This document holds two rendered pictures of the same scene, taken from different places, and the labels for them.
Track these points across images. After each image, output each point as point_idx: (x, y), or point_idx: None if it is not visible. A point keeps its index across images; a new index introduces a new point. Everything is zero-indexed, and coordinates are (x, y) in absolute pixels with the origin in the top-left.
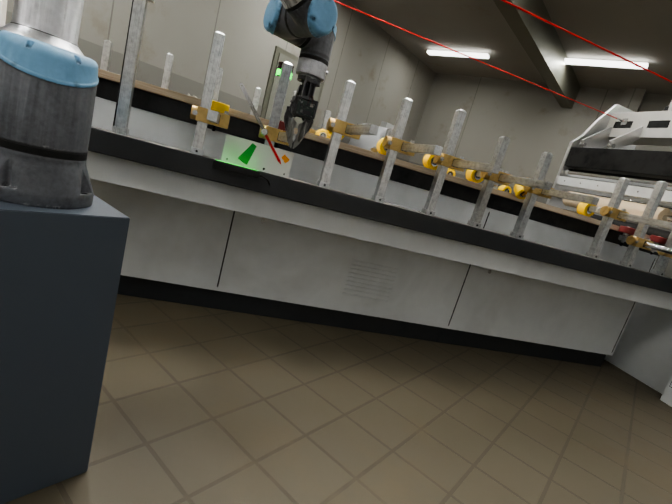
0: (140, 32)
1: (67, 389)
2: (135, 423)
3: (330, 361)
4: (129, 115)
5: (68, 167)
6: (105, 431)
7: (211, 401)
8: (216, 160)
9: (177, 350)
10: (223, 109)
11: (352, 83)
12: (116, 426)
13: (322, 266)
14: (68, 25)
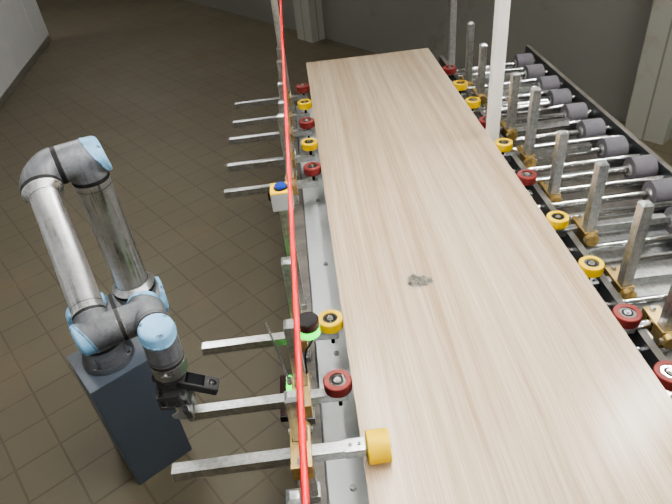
0: (283, 235)
1: (115, 442)
2: (178, 495)
3: None
4: (302, 294)
5: (87, 357)
6: (171, 482)
7: None
8: (280, 377)
9: (277, 496)
10: (320, 328)
11: (284, 399)
12: (175, 486)
13: None
14: (118, 283)
